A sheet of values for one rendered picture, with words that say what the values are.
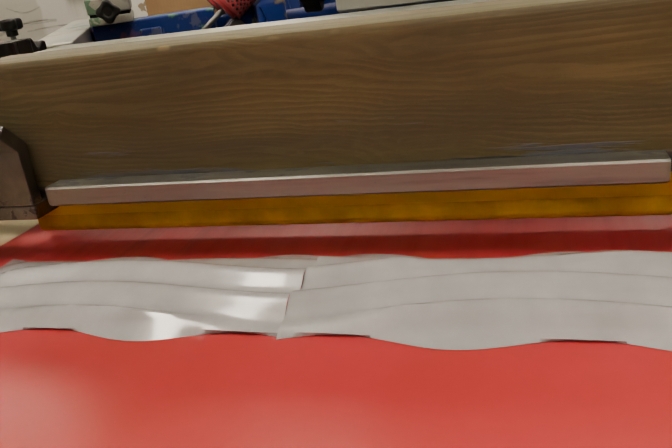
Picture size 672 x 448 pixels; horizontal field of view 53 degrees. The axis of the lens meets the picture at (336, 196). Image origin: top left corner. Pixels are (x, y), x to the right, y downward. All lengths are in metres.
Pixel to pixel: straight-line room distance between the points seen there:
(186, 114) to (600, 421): 0.23
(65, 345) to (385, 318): 0.13
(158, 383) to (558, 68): 0.20
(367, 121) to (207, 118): 0.08
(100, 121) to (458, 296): 0.20
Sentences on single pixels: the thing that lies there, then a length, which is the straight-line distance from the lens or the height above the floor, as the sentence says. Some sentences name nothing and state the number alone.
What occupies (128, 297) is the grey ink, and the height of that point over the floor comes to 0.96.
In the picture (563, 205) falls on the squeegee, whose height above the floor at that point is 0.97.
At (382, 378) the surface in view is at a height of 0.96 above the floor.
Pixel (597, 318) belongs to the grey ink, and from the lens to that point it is 0.25.
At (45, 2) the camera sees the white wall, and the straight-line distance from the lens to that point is 5.58.
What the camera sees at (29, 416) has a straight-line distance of 0.26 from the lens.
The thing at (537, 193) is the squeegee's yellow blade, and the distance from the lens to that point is 0.32.
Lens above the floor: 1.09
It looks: 19 degrees down
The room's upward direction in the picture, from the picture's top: 8 degrees counter-clockwise
